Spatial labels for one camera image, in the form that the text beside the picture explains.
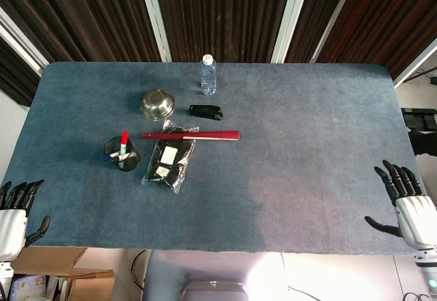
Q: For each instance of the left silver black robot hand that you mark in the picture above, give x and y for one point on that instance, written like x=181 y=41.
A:
x=12 y=226

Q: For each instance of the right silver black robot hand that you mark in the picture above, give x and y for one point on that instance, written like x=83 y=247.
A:
x=418 y=219

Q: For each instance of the small white tube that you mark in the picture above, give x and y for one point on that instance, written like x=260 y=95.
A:
x=106 y=158

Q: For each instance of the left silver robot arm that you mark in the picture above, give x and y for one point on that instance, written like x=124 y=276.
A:
x=4 y=277

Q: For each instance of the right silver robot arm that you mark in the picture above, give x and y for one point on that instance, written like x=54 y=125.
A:
x=426 y=267

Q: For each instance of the black mesh pen holder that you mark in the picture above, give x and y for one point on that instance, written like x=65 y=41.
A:
x=129 y=165

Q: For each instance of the red capped marker pen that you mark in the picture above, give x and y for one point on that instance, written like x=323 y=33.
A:
x=124 y=140

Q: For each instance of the brown cardboard box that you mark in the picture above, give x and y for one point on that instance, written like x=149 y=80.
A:
x=85 y=285

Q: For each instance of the black equipment box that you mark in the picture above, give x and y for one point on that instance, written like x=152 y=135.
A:
x=420 y=118

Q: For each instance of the blue table cloth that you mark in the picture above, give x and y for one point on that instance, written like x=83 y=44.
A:
x=273 y=144

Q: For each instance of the black item in plastic bag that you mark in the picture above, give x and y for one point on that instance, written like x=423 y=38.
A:
x=170 y=169

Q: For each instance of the stainless steel bowl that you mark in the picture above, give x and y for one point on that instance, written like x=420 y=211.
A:
x=157 y=104

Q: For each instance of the grey robot torso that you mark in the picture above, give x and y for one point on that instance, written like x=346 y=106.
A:
x=211 y=270

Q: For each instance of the red folded hand fan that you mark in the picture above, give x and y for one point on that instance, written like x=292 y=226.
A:
x=211 y=135

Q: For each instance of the black stapler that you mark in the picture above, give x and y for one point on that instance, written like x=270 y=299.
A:
x=205 y=111

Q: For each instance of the clear plastic water bottle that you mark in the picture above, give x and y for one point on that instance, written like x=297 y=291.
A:
x=208 y=79

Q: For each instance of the white aluminium frame post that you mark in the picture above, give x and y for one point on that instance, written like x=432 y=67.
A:
x=336 y=14
x=290 y=17
x=20 y=45
x=155 y=17
x=414 y=63

